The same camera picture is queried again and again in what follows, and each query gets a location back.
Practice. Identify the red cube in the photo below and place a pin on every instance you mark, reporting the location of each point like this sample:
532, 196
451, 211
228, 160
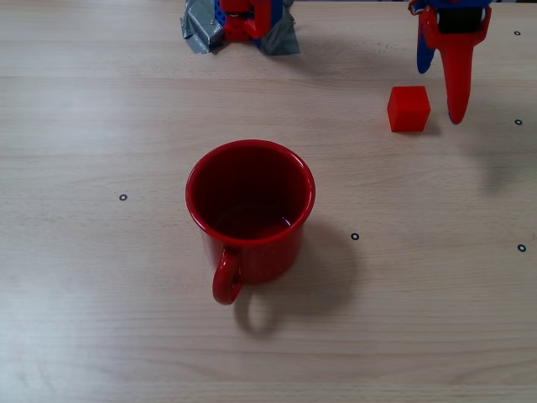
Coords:
408, 109

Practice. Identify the red enamel mug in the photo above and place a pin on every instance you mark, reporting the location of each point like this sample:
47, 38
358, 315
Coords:
251, 210

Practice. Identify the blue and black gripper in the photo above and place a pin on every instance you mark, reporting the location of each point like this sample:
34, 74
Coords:
456, 49

